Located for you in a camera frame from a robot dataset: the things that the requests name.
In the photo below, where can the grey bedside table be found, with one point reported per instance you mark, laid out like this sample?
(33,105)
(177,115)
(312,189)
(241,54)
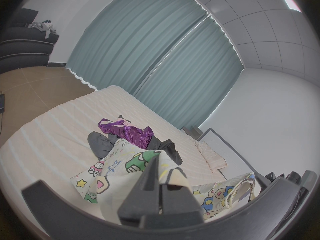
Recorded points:
(192,132)

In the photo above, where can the pale pink striped pillow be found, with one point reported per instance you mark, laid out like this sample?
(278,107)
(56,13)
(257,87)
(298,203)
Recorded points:
(212,159)

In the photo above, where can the purple satin garment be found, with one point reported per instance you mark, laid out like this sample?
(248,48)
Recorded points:
(135,134)

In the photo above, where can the bed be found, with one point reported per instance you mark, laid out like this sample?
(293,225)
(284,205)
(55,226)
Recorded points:
(62,124)

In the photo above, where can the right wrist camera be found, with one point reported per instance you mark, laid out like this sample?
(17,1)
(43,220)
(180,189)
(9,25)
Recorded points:
(270,176)

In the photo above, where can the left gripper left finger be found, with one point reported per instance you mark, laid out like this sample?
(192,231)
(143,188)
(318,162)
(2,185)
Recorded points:
(145,196)

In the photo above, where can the white printed pyjama top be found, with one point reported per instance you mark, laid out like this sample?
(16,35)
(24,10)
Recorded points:
(120,164)

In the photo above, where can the black shirt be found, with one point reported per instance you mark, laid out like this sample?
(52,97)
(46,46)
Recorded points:
(100,142)

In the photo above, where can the pile of clothes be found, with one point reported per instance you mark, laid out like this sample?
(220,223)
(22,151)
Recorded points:
(43,27)

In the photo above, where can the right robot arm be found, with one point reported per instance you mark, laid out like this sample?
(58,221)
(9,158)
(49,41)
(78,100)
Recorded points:
(293,176)

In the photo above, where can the dark grey sofa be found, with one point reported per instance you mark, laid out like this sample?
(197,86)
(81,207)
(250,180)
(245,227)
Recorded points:
(22,49)

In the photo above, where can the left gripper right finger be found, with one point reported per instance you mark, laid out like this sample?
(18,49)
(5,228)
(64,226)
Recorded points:
(180,201)

